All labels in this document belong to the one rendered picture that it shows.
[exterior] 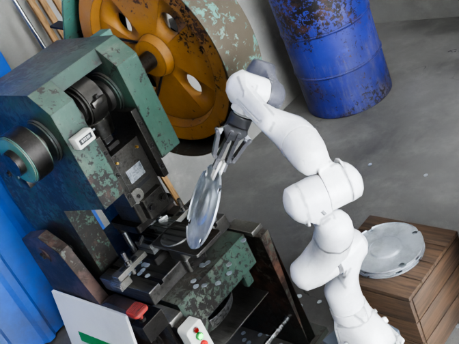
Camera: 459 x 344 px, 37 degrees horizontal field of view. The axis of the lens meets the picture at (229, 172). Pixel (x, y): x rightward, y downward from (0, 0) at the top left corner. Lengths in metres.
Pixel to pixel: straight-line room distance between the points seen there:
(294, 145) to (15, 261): 2.12
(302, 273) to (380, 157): 2.02
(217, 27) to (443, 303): 1.34
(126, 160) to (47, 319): 1.58
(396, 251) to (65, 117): 1.32
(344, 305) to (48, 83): 1.15
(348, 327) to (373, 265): 0.51
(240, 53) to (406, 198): 1.58
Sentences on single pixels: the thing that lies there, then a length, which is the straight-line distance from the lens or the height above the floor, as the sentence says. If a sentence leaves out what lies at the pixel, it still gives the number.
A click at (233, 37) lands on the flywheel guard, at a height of 1.37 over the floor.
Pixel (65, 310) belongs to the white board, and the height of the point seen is 0.50.
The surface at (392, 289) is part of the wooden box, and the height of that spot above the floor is 0.35.
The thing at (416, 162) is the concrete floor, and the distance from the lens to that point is 3.84.
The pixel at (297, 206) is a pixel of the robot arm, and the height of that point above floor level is 1.11.
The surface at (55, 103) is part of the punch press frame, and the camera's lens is 2.20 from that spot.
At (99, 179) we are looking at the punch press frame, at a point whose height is 1.16.
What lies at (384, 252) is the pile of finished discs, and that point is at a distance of 2.70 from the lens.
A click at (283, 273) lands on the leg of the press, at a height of 0.41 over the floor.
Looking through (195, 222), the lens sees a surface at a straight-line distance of 2.33.
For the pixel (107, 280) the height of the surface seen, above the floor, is 0.70.
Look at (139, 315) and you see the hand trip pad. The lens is 2.31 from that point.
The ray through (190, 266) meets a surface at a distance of 2.53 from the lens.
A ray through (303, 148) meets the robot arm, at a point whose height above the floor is 1.22.
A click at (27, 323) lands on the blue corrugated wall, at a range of 3.74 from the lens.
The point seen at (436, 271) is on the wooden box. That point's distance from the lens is 2.67.
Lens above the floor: 2.08
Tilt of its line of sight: 28 degrees down
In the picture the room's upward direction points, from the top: 25 degrees counter-clockwise
